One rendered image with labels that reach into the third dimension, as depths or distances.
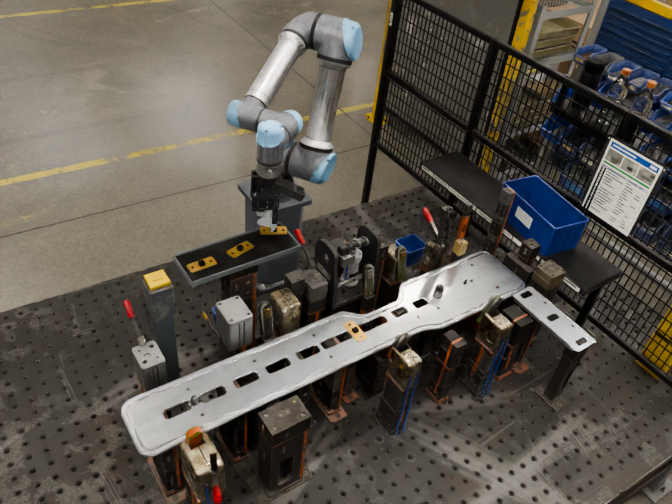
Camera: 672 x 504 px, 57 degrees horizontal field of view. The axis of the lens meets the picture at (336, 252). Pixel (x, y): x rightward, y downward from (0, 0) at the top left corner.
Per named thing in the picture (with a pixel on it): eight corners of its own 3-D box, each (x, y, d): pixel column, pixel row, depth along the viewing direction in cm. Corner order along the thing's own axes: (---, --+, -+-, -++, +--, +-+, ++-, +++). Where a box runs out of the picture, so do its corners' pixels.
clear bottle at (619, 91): (606, 128, 219) (629, 74, 206) (592, 119, 223) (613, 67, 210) (617, 124, 222) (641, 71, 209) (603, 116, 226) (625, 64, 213)
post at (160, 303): (162, 390, 204) (149, 295, 176) (153, 374, 208) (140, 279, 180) (184, 381, 208) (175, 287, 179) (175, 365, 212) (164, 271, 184)
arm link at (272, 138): (290, 122, 173) (277, 135, 166) (288, 156, 180) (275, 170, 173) (265, 114, 174) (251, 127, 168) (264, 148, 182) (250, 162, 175)
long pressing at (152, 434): (146, 470, 152) (145, 467, 151) (115, 403, 165) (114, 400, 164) (529, 288, 217) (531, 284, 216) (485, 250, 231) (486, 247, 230)
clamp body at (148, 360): (151, 449, 188) (138, 374, 164) (137, 422, 194) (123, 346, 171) (181, 435, 192) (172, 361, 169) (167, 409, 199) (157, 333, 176)
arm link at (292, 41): (291, -4, 199) (220, 108, 179) (322, 4, 196) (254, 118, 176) (295, 25, 209) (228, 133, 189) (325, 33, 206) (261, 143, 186)
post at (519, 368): (518, 375, 224) (543, 320, 205) (496, 354, 230) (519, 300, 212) (530, 368, 227) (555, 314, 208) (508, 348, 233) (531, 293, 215)
